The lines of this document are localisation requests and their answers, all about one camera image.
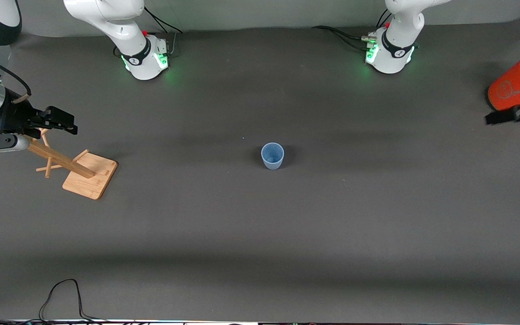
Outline orange cylindrical container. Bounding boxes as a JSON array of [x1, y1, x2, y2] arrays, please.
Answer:
[[487, 45, 520, 112]]

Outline light blue plastic cup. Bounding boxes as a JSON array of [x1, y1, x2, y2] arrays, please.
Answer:
[[260, 142, 285, 171]]

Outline thin black looped cable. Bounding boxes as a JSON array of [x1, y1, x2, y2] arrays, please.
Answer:
[[39, 279, 107, 322]]

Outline black left arm base cables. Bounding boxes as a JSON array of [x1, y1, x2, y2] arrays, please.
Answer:
[[311, 8, 394, 51]]

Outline bamboo cup drying rack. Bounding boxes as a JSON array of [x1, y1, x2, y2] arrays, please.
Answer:
[[24, 128, 119, 200]]

